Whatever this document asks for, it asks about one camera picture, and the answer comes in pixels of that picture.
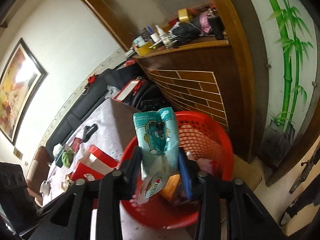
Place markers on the brown chair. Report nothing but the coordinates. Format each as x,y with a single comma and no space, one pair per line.
37,173

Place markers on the orange box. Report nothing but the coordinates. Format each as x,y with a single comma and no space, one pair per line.
172,190

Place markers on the red ornament on sofa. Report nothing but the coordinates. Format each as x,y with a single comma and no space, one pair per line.
90,82

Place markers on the red white packet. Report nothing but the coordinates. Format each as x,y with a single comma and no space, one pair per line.
94,165

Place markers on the framed painting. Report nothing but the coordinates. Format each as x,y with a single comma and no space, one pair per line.
20,80

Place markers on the lilac floral tablecloth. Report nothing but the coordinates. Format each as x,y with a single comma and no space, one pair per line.
71,203

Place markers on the green crumpled cloth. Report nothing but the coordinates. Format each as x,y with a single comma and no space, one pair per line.
67,157

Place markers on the black leather sofa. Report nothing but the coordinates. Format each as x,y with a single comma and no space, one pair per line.
86,104

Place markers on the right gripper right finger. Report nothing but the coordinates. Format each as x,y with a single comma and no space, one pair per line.
188,170

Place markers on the black toy pistol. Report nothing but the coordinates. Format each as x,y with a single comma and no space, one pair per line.
88,132

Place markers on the teal tissue pack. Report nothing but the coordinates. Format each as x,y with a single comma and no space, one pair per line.
158,138

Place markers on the white ceramic cup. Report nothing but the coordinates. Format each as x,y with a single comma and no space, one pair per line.
45,188

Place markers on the red plastic basket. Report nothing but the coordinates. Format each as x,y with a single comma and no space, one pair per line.
212,151

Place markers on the wooden sideboard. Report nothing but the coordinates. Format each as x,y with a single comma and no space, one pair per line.
211,74

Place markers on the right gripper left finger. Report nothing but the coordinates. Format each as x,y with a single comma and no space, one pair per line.
132,173

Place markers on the dark green tissue box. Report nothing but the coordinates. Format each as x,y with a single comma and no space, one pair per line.
58,151

